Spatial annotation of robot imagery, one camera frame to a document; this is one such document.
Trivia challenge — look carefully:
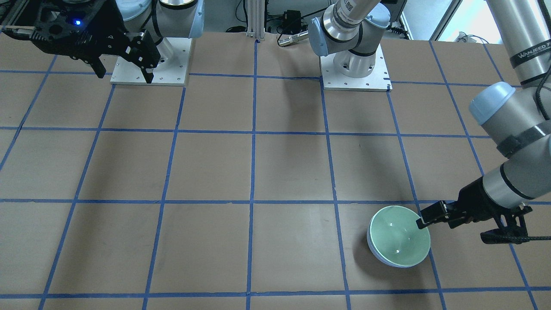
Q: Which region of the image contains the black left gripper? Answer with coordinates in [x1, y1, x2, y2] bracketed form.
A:
[416, 177, 532, 229]

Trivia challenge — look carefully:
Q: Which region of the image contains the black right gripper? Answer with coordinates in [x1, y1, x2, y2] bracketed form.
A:
[12, 0, 160, 84]

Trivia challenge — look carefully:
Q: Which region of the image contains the green bowl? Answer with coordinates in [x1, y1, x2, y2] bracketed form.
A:
[366, 205, 431, 268]

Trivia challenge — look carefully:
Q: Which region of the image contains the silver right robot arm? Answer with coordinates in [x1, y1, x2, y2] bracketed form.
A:
[3, 0, 204, 86]

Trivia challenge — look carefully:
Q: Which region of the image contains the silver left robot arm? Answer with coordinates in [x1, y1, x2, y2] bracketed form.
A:
[308, 0, 550, 237]

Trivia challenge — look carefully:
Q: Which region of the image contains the blue bowl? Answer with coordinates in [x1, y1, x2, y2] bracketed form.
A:
[366, 233, 406, 268]

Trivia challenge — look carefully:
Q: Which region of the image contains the black power adapter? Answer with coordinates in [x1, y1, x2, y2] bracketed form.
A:
[282, 9, 301, 27]

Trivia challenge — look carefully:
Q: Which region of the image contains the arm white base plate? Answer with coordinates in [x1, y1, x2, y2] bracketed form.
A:
[110, 37, 192, 87]
[319, 45, 393, 92]

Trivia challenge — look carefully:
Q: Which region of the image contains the aluminium frame post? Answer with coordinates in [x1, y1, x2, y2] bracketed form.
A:
[243, 0, 266, 43]

